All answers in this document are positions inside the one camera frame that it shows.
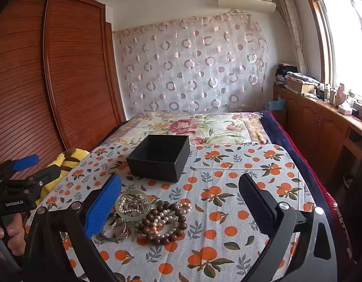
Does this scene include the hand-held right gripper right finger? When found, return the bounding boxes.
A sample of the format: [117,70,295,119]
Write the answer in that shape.
[239,173,338,282]

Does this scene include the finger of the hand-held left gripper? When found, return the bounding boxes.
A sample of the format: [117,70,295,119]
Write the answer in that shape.
[25,167,60,196]
[0,154,40,180]

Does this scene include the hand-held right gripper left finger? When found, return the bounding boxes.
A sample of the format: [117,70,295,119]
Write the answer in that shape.
[22,173,123,282]

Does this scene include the chain jewelry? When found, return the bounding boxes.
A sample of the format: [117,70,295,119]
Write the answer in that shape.
[119,194,148,215]

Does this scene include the white pearl bracelet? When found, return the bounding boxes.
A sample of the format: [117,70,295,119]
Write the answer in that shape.
[146,199,193,241]

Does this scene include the black cardboard box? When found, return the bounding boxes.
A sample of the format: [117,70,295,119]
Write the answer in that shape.
[126,134,191,183]

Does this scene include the brown wooden bead bracelet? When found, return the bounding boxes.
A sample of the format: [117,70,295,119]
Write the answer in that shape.
[139,201,188,246]

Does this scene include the person's left hand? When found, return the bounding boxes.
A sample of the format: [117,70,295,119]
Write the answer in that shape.
[0,213,26,256]

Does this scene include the yellow plush toy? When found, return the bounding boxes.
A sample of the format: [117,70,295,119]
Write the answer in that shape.
[35,148,90,207]

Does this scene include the orange print cloth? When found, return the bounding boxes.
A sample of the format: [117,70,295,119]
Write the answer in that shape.
[25,143,317,282]

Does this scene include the navy blue blanket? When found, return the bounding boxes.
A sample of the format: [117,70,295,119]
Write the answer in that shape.
[257,110,331,203]

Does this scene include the red blanket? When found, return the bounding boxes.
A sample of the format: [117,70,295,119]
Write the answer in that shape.
[272,112,356,259]

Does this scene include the brown wooden wardrobe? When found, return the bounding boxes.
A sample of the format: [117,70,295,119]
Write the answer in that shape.
[0,0,125,188]

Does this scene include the floral blanket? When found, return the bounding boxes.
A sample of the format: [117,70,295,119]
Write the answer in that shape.
[110,111,265,146]

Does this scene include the teal bag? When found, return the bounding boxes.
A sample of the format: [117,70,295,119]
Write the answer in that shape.
[265,100,287,111]

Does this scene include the wooden cabinet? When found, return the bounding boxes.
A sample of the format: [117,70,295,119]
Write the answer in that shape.
[273,85,362,183]

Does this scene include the brown cardboard box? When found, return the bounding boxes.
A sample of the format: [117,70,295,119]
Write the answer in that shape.
[286,78,316,94]

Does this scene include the dark clothes pile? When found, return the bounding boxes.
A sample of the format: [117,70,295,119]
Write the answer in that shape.
[275,63,299,88]

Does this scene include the folded light cloth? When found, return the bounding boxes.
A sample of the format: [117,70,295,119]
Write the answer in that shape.
[287,71,321,85]

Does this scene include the pink figurine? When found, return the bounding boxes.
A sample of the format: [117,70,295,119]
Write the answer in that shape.
[335,83,349,106]

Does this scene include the window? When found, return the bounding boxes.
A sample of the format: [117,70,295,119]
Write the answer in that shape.
[309,0,362,104]

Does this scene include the patterned window curtain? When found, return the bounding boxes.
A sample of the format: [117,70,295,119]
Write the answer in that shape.
[275,0,309,76]

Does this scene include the circle pattern wall curtain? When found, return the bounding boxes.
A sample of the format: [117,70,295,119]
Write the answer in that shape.
[114,11,270,114]

